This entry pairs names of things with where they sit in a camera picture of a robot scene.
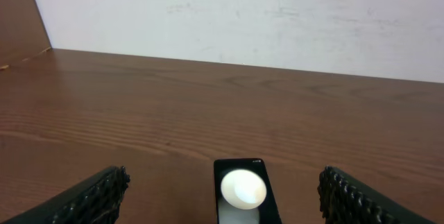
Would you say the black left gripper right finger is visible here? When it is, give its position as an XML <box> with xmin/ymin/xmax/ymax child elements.
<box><xmin>317</xmin><ymin>166</ymin><xmax>433</xmax><ymax>224</ymax></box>

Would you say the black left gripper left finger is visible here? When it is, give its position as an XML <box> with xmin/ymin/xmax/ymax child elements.
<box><xmin>2</xmin><ymin>166</ymin><xmax>130</xmax><ymax>224</ymax></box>

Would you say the black flip smartphone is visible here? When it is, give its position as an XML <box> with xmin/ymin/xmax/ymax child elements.
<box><xmin>213</xmin><ymin>158</ymin><xmax>282</xmax><ymax>224</ymax></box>

